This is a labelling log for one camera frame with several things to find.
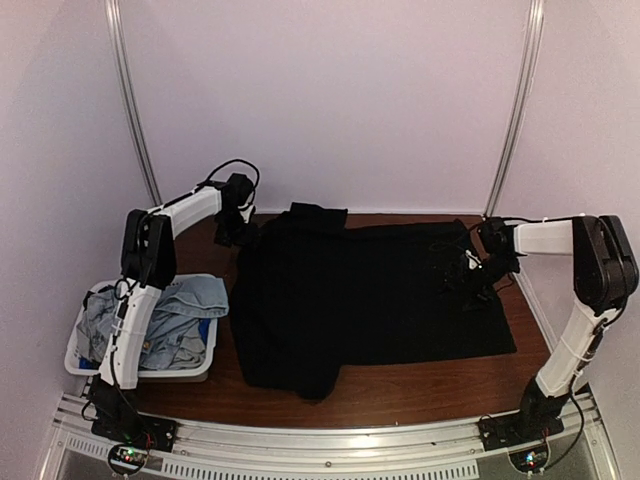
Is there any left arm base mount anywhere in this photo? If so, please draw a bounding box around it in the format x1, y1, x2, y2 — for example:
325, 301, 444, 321
91, 415, 178, 452

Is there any front aluminium rail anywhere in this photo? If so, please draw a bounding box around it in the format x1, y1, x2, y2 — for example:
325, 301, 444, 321
49, 392, 609, 480

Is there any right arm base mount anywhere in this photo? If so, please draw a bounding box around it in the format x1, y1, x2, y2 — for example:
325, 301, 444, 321
477, 412, 564, 451

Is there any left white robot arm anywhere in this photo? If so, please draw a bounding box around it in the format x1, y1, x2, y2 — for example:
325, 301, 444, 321
98, 173, 260, 393

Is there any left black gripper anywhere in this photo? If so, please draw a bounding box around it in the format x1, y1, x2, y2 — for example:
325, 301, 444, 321
215, 211, 265, 253

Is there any black t-shirt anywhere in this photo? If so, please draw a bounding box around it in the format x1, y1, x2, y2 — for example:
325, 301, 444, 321
230, 203, 516, 401

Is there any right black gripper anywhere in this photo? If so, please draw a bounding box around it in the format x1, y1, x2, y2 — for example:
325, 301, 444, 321
437, 254, 520, 311

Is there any light blue denim garment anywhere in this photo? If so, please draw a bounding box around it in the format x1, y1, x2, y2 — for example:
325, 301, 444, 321
74, 277, 230, 372

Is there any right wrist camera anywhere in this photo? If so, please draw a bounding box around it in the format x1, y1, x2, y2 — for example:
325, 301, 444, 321
464, 250, 482, 271

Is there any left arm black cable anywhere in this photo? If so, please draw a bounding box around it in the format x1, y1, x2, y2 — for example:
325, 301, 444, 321
204, 158, 261, 189

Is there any right aluminium frame post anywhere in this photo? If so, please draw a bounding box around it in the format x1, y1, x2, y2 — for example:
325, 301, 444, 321
483, 0, 545, 217

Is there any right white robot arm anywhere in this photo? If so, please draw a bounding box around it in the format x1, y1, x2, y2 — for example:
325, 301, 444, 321
443, 214, 639, 442

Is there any white laundry basket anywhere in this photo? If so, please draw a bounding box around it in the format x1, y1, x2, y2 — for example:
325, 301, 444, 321
64, 273, 220, 384

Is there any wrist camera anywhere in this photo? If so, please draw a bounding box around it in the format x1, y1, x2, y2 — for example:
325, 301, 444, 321
464, 250, 482, 271
238, 201, 256, 224

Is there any left aluminium frame post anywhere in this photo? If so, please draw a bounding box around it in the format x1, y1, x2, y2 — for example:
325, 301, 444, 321
104, 0, 162, 205

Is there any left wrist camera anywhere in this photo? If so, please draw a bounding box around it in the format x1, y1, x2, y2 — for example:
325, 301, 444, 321
238, 201, 256, 224

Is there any aluminium frame post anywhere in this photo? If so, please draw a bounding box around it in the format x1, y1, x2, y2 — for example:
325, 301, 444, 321
483, 0, 545, 217
104, 0, 162, 205

